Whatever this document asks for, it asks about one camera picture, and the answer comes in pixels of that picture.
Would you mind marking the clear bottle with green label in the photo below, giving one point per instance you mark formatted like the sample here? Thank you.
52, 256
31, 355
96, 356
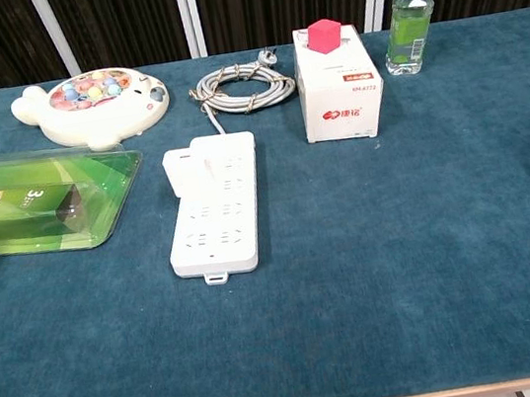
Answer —
406, 27

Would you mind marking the cream fish-shaped fishing toy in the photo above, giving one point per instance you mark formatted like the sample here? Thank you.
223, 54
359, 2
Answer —
132, 113

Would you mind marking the white plug adapter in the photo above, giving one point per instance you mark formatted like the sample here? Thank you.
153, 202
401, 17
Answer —
180, 173

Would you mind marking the red cube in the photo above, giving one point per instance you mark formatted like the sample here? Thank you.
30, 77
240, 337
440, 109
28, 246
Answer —
325, 37

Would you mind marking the green blister package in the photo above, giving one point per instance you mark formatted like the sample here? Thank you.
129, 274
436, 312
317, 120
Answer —
21, 205

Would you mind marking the white power strip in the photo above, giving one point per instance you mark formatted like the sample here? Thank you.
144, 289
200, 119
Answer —
219, 225

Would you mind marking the teal table cloth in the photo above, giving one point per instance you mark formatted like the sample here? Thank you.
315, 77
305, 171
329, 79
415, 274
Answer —
400, 238

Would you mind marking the white cardboard box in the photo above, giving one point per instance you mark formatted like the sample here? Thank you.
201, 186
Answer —
340, 97

